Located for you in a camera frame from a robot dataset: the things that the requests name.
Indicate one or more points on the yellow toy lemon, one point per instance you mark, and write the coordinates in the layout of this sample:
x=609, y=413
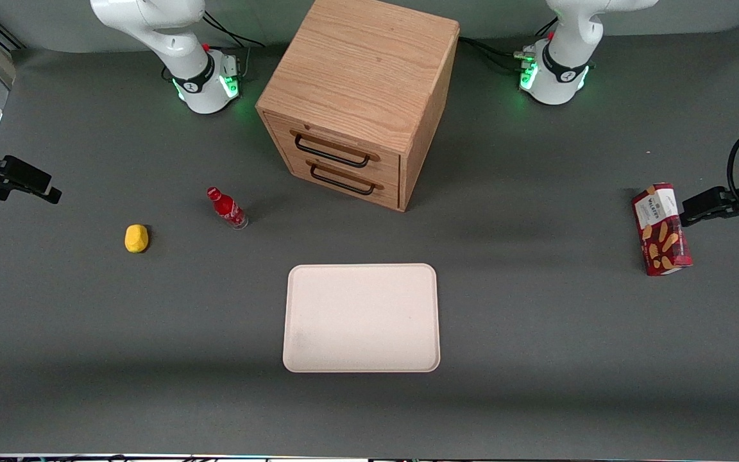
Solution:
x=136, y=239

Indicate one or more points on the red cookie box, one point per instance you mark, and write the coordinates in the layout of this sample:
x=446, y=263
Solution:
x=661, y=231

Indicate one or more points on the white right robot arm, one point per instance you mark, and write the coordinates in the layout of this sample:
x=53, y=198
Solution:
x=193, y=70

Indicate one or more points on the red coke bottle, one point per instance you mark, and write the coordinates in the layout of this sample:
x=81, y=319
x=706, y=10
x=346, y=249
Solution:
x=226, y=206

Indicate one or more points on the wooden drawer cabinet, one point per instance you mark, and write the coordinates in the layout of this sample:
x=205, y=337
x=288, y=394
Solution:
x=363, y=70

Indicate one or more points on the cream plastic tray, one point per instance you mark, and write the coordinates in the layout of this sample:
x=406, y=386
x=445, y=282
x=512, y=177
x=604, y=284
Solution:
x=360, y=317

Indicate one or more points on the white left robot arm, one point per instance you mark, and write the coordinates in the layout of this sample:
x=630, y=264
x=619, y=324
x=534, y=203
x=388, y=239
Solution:
x=559, y=70

